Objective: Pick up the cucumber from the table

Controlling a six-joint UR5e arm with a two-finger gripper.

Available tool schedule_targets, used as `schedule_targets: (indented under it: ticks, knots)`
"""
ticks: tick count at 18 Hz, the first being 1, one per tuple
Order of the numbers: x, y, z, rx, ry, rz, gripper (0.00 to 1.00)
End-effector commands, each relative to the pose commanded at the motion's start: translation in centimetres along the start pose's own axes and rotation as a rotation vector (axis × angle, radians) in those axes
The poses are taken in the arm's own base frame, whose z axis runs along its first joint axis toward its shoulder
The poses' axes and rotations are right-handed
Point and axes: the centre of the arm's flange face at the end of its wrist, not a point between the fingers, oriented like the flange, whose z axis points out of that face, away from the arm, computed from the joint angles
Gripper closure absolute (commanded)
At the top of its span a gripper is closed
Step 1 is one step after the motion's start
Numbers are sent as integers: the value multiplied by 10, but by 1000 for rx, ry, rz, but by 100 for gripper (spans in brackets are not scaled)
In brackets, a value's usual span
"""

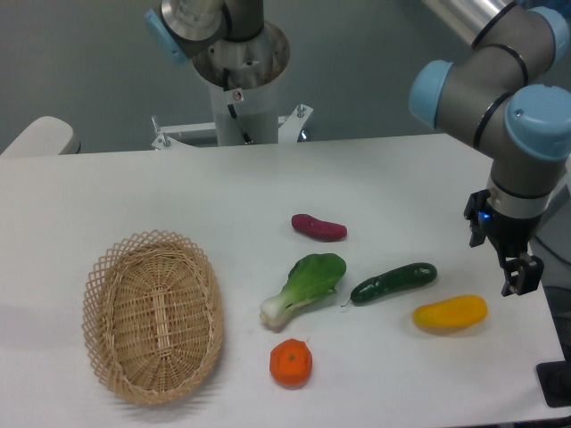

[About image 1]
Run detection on woven wicker basket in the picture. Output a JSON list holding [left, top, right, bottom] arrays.
[[82, 230, 224, 406]]

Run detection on grey cable right side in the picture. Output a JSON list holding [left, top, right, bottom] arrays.
[[533, 231, 571, 264]]

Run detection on black cable on pedestal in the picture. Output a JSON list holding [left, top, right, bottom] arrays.
[[221, 66, 254, 145]]

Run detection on white pedestal base bracket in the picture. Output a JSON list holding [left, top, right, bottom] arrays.
[[151, 103, 314, 151]]

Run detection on green bok choy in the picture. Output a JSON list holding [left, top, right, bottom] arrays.
[[260, 253, 347, 331]]

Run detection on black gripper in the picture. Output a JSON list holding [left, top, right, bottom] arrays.
[[463, 189, 544, 297]]

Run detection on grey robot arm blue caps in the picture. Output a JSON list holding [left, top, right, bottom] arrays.
[[145, 1, 570, 295]]

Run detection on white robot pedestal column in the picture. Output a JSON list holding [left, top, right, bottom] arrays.
[[192, 21, 290, 129]]

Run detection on dark green cucumber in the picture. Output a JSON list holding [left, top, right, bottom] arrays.
[[342, 262, 438, 308]]

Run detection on black device at table edge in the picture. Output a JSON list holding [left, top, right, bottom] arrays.
[[535, 361, 570, 407]]

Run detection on yellow squash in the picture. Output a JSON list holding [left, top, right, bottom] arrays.
[[412, 294, 488, 329]]

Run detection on beige chair armrest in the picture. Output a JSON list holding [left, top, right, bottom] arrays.
[[1, 116, 81, 159]]

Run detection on orange carrot piece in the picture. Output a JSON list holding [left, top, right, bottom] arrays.
[[269, 339, 313, 387]]

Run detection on purple sweet potato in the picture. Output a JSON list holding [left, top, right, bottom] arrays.
[[291, 214, 348, 242]]

